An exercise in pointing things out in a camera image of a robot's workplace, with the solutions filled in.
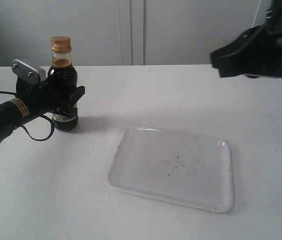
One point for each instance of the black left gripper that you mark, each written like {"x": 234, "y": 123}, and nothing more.
{"x": 34, "y": 100}

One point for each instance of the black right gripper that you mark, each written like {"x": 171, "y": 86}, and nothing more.
{"x": 257, "y": 52}

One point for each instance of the dark soy sauce bottle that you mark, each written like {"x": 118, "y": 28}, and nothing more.
{"x": 64, "y": 76}

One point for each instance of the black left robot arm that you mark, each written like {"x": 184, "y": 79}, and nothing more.
{"x": 9, "y": 122}

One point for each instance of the white cabinet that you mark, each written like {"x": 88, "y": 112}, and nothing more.
{"x": 124, "y": 32}

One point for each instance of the white plastic tray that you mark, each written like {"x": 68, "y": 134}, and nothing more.
{"x": 175, "y": 167}

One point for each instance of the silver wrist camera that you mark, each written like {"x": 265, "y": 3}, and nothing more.
{"x": 29, "y": 73}

